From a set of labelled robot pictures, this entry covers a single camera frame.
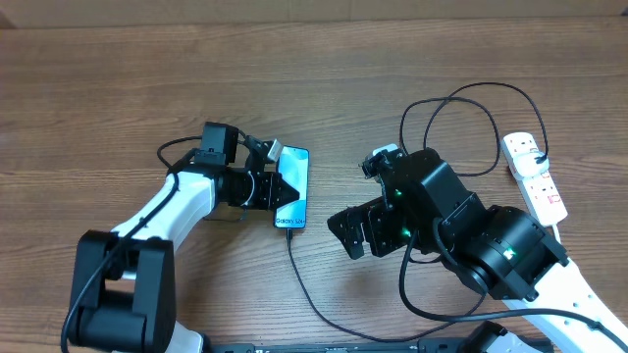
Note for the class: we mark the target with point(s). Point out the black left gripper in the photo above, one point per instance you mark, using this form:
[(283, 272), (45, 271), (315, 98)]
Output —
[(268, 200)]

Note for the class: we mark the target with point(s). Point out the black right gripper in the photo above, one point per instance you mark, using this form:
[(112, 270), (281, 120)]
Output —
[(365, 214)]

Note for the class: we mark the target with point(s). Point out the blue Galaxy S24+ smartphone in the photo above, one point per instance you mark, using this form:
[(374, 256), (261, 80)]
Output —
[(293, 165)]

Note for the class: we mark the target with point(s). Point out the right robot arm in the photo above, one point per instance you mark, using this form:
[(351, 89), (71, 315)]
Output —
[(498, 251)]

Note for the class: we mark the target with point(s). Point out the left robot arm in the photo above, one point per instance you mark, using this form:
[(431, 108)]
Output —
[(123, 296)]

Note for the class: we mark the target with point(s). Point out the white charger adapter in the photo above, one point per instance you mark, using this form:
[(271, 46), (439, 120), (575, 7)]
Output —
[(530, 164)]

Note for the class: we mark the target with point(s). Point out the white power strip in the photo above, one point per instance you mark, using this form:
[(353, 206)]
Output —
[(539, 192)]

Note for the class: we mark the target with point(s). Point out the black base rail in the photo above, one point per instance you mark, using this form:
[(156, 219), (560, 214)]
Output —
[(422, 345)]

